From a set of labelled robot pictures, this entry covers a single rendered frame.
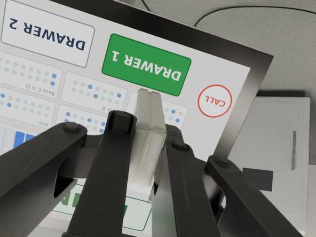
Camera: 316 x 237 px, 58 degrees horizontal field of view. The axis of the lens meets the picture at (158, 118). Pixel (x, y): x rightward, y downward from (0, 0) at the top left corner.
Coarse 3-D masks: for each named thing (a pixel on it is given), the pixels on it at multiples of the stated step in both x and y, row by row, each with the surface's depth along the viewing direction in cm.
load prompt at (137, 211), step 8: (80, 184) 37; (72, 192) 37; (80, 192) 37; (64, 200) 38; (72, 200) 38; (128, 200) 38; (136, 200) 38; (144, 200) 38; (56, 208) 38; (64, 208) 38; (72, 208) 38; (128, 208) 39; (136, 208) 39; (144, 208) 39; (128, 216) 39; (136, 216) 39; (144, 216) 39; (128, 224) 39; (136, 224) 40; (144, 224) 40
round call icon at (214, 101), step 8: (208, 80) 33; (200, 88) 33; (208, 88) 33; (216, 88) 33; (224, 88) 33; (232, 88) 33; (200, 96) 33; (208, 96) 33; (216, 96) 33; (224, 96) 33; (232, 96) 33; (200, 104) 34; (208, 104) 34; (216, 104) 34; (224, 104) 34; (232, 104) 34; (192, 112) 34; (200, 112) 34; (208, 112) 34; (216, 112) 34; (224, 112) 34; (216, 120) 34; (224, 120) 34
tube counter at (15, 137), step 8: (0, 128) 34; (8, 128) 34; (0, 136) 34; (8, 136) 34; (16, 136) 34; (24, 136) 34; (32, 136) 34; (0, 144) 35; (8, 144) 35; (16, 144) 35; (0, 152) 35
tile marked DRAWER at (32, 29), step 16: (16, 0) 29; (16, 16) 30; (32, 16) 30; (48, 16) 30; (64, 16) 30; (0, 32) 30; (16, 32) 30; (32, 32) 30; (48, 32) 30; (64, 32) 30; (80, 32) 30; (32, 48) 31; (48, 48) 31; (64, 48) 31; (80, 48) 31; (80, 64) 32
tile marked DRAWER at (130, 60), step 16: (112, 32) 30; (112, 48) 31; (128, 48) 31; (144, 48) 31; (160, 48) 31; (112, 64) 32; (128, 64) 32; (144, 64) 32; (160, 64) 32; (176, 64) 32; (128, 80) 32; (144, 80) 32; (160, 80) 32; (176, 80) 33; (176, 96) 33
